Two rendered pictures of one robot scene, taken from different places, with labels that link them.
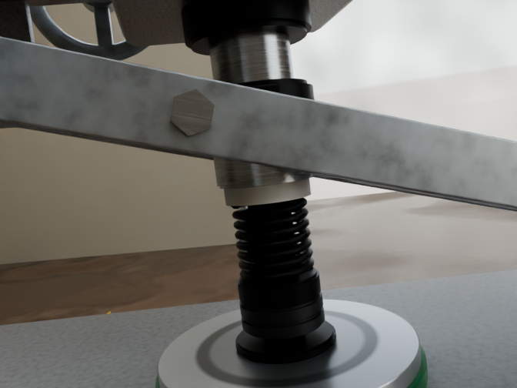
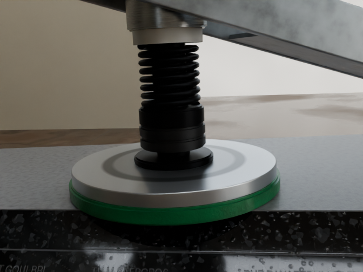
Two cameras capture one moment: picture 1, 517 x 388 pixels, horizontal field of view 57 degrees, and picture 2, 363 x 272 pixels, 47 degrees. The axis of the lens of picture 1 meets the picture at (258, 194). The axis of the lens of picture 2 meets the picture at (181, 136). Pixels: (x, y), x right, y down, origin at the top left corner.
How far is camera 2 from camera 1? 0.07 m
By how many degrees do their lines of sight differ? 7
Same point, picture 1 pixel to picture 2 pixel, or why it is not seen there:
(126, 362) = (46, 174)
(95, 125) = not seen: outside the picture
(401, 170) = (274, 23)
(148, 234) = (70, 114)
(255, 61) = not seen: outside the picture
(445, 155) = (310, 15)
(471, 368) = (313, 185)
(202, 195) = (120, 83)
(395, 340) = (258, 161)
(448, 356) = (298, 179)
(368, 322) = (240, 151)
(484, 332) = (329, 168)
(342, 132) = not seen: outside the picture
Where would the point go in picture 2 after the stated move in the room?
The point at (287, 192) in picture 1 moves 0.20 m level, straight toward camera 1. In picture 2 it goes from (182, 35) to (171, 19)
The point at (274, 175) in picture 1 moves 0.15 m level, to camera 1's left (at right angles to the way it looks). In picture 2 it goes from (173, 19) to (5, 27)
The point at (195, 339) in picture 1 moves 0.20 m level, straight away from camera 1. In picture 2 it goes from (102, 157) to (100, 127)
